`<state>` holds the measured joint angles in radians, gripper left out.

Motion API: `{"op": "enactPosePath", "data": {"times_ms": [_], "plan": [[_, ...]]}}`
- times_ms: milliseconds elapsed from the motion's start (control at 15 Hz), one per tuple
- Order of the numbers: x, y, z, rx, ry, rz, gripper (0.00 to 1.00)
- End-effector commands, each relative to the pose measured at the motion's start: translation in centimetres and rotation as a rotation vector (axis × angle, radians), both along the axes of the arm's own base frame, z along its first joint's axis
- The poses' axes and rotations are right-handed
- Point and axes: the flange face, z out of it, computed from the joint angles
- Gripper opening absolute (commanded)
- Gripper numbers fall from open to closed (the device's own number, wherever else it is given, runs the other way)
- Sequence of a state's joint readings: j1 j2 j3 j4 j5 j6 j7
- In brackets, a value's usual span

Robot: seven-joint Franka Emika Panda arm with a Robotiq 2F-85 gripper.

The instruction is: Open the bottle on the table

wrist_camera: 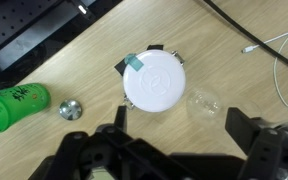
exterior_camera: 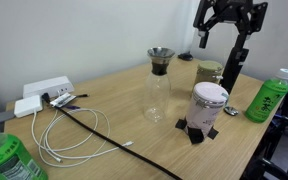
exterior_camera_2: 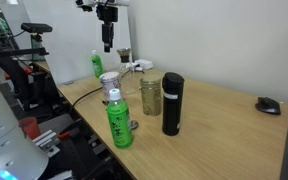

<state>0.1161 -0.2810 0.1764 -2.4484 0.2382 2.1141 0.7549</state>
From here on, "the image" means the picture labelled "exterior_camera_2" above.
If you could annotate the white charger adapter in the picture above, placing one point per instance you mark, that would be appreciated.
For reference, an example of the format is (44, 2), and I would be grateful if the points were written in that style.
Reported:
(131, 66)

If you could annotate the glass carafe with steel collar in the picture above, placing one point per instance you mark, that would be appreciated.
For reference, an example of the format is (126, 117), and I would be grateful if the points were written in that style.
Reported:
(124, 55)

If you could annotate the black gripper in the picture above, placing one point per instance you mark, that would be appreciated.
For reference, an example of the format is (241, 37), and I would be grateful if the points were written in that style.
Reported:
(106, 14)

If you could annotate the green bottle with white label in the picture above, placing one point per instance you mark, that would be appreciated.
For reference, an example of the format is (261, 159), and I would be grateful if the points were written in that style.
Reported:
(97, 66)

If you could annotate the aluminium bracket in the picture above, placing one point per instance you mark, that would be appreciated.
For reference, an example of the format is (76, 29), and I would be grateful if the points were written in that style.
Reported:
(45, 141)

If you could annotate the black metal stand frame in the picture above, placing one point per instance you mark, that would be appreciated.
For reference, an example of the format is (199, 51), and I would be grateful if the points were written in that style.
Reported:
(14, 66)

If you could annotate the green tea bottle kanji label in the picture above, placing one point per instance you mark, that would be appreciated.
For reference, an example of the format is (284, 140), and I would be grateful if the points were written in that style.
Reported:
(119, 123)

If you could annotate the olive glass jar with lid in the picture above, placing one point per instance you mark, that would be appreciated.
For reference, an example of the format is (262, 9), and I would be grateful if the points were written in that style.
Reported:
(150, 96)

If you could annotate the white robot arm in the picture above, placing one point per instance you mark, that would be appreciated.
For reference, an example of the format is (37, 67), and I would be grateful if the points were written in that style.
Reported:
(4, 140)

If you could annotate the black computer mouse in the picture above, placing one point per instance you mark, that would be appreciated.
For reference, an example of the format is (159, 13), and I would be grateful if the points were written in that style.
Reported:
(268, 106)

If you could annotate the tin canister with lavender lid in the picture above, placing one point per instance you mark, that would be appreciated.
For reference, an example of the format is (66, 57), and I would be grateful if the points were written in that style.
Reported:
(110, 85)

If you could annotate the small shiny metal knob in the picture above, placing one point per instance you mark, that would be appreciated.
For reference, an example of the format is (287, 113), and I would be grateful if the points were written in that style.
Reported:
(135, 125)

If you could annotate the red cup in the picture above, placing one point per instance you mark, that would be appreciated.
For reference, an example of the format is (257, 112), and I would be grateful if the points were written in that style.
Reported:
(30, 128)

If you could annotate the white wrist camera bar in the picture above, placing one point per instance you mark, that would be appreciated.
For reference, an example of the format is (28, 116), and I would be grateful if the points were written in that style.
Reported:
(117, 2)

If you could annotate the white power strip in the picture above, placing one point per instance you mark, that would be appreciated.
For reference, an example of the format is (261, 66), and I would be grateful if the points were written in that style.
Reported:
(144, 63)

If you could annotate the white partition board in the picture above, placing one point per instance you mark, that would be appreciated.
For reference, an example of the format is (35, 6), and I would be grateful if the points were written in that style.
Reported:
(70, 40)

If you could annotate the black camera on stand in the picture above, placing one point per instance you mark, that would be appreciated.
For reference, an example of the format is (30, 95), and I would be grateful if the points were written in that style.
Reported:
(35, 27)

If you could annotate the black thermos flask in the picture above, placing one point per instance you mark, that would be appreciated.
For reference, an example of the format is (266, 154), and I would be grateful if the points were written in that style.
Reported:
(172, 110)

